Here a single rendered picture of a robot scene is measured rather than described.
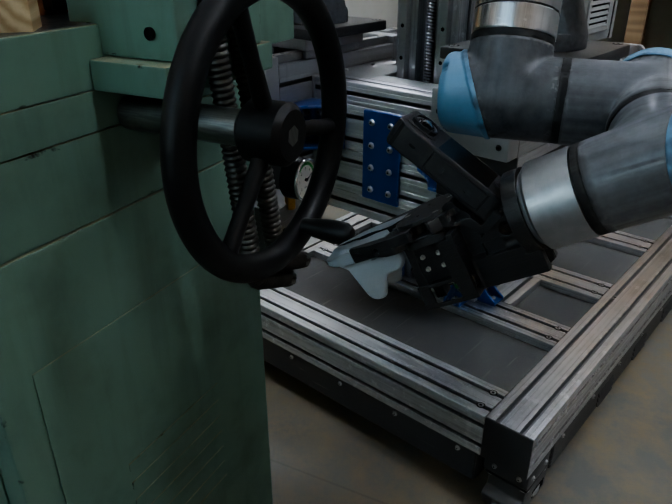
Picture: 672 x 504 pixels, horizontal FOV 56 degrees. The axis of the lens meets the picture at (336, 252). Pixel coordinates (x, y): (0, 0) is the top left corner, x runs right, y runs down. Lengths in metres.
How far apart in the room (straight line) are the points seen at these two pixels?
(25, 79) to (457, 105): 0.38
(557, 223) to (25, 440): 0.54
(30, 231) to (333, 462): 0.90
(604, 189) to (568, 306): 1.08
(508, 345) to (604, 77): 0.88
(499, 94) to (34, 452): 0.57
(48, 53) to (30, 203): 0.14
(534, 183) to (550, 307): 1.05
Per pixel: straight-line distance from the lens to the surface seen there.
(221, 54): 0.64
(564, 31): 1.06
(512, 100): 0.58
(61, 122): 0.66
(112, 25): 0.67
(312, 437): 1.44
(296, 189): 0.90
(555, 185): 0.51
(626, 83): 0.58
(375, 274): 0.60
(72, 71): 0.66
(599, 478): 1.45
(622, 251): 1.88
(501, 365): 1.32
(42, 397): 0.72
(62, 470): 0.78
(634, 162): 0.49
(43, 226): 0.66
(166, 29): 0.63
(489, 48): 0.59
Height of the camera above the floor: 0.98
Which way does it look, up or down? 27 degrees down
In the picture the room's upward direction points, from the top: straight up
